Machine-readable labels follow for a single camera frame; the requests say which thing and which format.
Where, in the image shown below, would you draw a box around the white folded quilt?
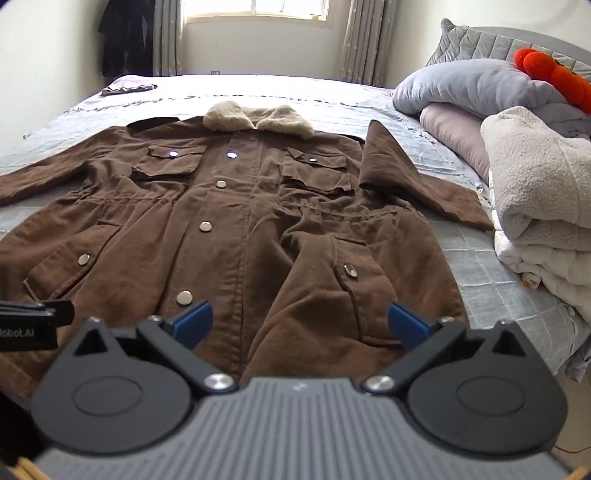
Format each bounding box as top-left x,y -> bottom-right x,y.
494,226 -> 591,325

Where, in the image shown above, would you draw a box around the orange plush toy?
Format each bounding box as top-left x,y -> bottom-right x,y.
514,47 -> 591,115

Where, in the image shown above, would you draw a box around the grey headboard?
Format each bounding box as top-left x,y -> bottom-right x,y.
480,27 -> 591,70

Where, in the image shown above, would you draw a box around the window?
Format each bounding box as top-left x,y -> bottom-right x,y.
182,0 -> 331,24

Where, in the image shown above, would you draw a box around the blue-grey pillow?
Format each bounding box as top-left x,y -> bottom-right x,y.
392,59 -> 591,136

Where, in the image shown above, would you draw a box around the bed with grey checked sheet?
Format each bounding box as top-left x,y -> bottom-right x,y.
0,74 -> 591,384

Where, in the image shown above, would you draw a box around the dark hanging clothes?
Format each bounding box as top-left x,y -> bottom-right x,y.
98,0 -> 156,78

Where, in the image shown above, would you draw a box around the grey quilted pillow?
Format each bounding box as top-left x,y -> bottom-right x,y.
425,18 -> 542,68

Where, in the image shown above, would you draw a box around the small folded purple cloth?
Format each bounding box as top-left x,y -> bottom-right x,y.
100,82 -> 158,97

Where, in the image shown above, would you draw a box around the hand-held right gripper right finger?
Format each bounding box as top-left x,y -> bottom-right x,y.
361,302 -> 533,396

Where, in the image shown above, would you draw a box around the pink pillow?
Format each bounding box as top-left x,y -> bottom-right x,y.
419,104 -> 493,182

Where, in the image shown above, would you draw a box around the brown coat with fleece collar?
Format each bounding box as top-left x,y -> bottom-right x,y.
0,102 -> 495,402

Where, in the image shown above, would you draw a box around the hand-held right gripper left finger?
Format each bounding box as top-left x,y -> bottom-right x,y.
69,299 -> 237,396

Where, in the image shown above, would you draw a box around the white fleece blanket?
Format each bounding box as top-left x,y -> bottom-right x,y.
480,106 -> 591,253

